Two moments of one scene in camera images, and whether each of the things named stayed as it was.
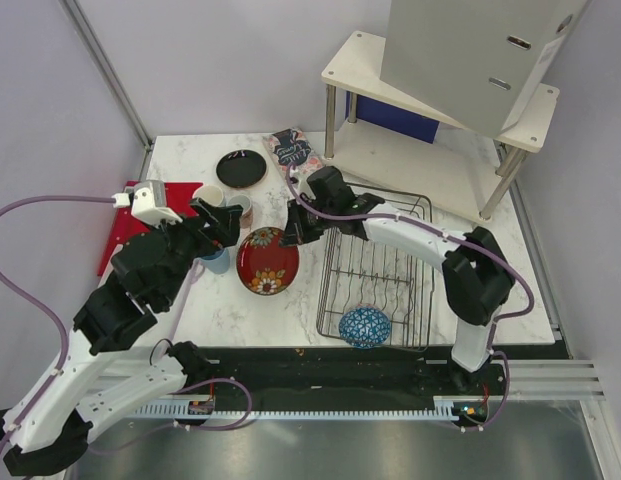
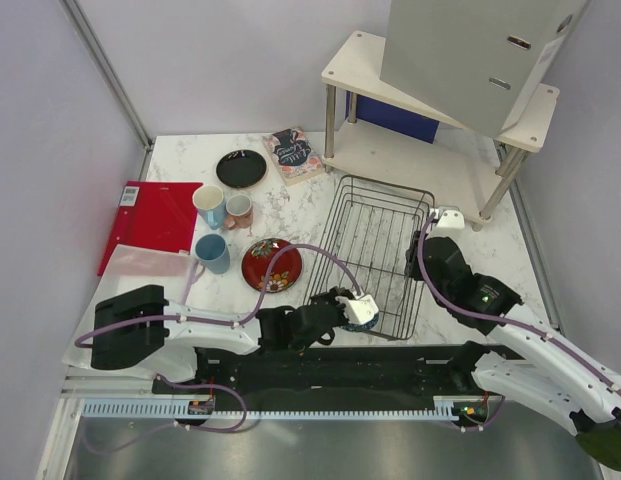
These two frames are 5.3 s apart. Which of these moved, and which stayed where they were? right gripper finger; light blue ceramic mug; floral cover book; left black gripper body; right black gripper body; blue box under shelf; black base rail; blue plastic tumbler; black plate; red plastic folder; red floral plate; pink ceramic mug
Moved: left black gripper body; red floral plate; right gripper finger; right black gripper body
Stayed: pink ceramic mug; black plate; black base rail; red plastic folder; light blue ceramic mug; blue box under shelf; floral cover book; blue plastic tumbler
